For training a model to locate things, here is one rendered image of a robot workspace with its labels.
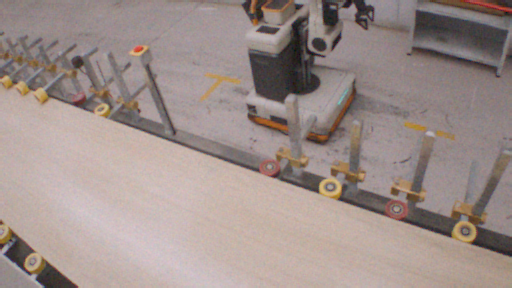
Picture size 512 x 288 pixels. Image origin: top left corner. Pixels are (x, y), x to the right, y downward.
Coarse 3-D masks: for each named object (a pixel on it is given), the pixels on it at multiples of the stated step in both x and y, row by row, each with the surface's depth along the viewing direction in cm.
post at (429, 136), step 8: (432, 128) 113; (424, 136) 113; (432, 136) 112; (424, 144) 116; (432, 144) 114; (424, 152) 118; (424, 160) 120; (416, 168) 125; (424, 168) 123; (416, 176) 128; (416, 184) 130; (416, 192) 133; (408, 208) 142
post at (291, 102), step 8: (288, 96) 134; (296, 96) 135; (288, 104) 135; (296, 104) 136; (288, 112) 138; (296, 112) 138; (288, 120) 141; (296, 120) 141; (288, 128) 145; (296, 128) 143; (296, 136) 146; (296, 144) 149; (296, 152) 153; (296, 168) 161
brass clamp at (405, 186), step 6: (402, 180) 138; (396, 186) 137; (402, 186) 136; (408, 186) 136; (396, 192) 138; (408, 192) 134; (414, 192) 133; (420, 192) 133; (426, 192) 133; (408, 198) 137; (414, 198) 135; (420, 198) 133
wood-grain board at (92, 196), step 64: (0, 128) 192; (64, 128) 181; (128, 128) 173; (0, 192) 156; (64, 192) 150; (128, 192) 146; (192, 192) 142; (256, 192) 138; (64, 256) 128; (128, 256) 126; (192, 256) 123; (256, 256) 120; (320, 256) 117; (384, 256) 114; (448, 256) 110
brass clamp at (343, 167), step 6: (342, 162) 148; (330, 168) 147; (336, 168) 147; (342, 168) 146; (348, 168) 146; (360, 168) 145; (330, 174) 150; (336, 174) 149; (348, 174) 145; (354, 174) 144; (360, 174) 143; (348, 180) 147; (354, 180) 145; (360, 180) 144
